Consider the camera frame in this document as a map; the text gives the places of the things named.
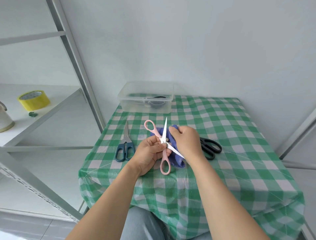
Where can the white jug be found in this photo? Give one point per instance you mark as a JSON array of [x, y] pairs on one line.
[[5, 121]]

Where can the yellow tape roll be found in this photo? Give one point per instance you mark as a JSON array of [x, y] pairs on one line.
[[34, 102]]

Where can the blue cloth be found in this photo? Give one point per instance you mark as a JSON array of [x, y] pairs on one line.
[[179, 162]]

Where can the person's blue jeans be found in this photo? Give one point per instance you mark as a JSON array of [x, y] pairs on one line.
[[140, 227]]

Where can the black item in container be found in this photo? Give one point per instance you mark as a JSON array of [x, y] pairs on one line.
[[158, 103]]

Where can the person's right forearm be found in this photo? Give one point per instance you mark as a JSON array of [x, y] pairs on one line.
[[222, 202]]

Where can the green checked tablecloth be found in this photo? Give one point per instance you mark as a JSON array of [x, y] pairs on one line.
[[234, 160]]

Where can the person's left forearm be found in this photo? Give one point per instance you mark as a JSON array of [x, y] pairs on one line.
[[108, 205]]

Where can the white metal frame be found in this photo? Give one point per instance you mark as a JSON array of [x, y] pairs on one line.
[[296, 134]]

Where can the small green object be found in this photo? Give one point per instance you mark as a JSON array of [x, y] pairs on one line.
[[33, 114]]

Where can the person's right hand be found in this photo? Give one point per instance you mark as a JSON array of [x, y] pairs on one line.
[[188, 143]]

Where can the white metal shelf rack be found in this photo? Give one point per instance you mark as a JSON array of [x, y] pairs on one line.
[[74, 54]]

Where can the person's left thumb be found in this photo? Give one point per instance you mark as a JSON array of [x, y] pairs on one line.
[[153, 140]]

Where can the person's right fingers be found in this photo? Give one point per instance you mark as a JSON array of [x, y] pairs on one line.
[[175, 132]]

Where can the person's left hand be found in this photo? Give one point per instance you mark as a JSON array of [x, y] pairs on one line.
[[144, 155]]

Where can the clear plastic container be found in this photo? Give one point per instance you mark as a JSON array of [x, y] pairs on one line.
[[138, 103]]

